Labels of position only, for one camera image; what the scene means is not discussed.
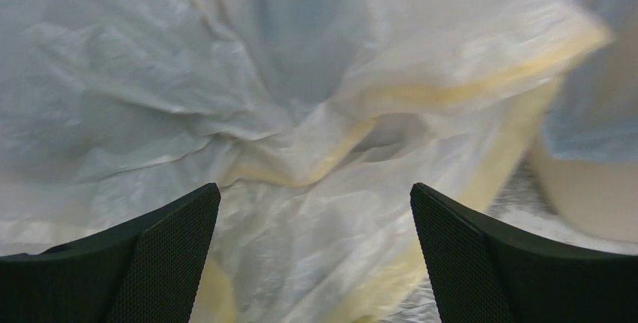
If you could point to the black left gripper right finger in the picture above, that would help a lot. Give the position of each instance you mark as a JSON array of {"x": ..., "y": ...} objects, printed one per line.
[{"x": 484, "y": 270}]

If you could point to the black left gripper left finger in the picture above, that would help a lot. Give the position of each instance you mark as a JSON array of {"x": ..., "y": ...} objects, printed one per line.
[{"x": 147, "y": 269}]

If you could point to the beige plastic trash bin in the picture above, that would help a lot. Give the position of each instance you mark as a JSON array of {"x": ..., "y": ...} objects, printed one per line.
[{"x": 598, "y": 198}]

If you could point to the light blue trash bag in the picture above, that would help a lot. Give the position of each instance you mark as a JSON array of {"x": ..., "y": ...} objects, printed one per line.
[{"x": 595, "y": 116}]

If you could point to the translucent white yellow trash bag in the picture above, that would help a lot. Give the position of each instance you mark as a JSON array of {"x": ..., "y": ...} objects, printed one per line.
[{"x": 315, "y": 118}]

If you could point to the floral patterned table mat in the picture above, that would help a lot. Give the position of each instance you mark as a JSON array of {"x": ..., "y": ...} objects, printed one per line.
[{"x": 520, "y": 203}]

